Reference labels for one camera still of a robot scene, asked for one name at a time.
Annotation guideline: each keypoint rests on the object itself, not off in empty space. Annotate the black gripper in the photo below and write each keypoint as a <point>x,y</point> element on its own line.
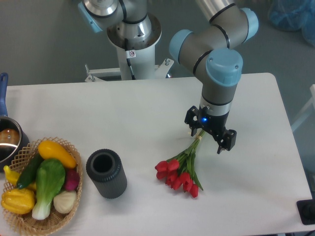
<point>212,119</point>

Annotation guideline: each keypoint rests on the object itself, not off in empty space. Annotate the red tulip bouquet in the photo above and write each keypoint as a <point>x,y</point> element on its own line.
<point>179,171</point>

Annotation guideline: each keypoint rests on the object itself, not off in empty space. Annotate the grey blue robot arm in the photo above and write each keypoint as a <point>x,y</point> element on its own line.
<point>210,55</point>

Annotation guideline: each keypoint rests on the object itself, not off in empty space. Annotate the dark grey ribbed vase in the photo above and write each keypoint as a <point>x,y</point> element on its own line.
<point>105,169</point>

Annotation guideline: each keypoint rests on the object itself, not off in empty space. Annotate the black device at edge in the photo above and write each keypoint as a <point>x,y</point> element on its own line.
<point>306,209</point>

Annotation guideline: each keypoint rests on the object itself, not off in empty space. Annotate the blue plastic bag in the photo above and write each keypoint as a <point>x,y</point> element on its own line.
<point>294,15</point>

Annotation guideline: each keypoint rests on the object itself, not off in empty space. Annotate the magenta radish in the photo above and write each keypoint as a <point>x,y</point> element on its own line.
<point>71,180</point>

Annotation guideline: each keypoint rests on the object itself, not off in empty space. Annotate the yellow squash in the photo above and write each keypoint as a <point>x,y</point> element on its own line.
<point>49,149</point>

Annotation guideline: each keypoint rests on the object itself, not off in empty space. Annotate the white garlic bulb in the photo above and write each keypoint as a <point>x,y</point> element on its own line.
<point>65,201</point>

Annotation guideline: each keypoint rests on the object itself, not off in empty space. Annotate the green bok choy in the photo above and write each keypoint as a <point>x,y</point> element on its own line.
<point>49,181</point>

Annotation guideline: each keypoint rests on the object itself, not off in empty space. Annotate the woven wicker basket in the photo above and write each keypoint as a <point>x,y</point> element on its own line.
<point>25,225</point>

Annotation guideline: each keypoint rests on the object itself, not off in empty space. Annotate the dark green cucumber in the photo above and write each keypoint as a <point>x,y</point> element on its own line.
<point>28,175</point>

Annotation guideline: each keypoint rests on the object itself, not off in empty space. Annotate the small yellow gourd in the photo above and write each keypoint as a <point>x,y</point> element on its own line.
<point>12,177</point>

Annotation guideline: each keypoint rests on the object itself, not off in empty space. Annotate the yellow bell pepper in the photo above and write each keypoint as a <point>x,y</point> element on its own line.
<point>18,201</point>

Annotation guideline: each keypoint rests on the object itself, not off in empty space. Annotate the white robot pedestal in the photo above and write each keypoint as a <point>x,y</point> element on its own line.
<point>136,51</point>

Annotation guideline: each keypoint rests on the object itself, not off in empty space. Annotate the blue handled saucepan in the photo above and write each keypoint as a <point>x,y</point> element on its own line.
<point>12,137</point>

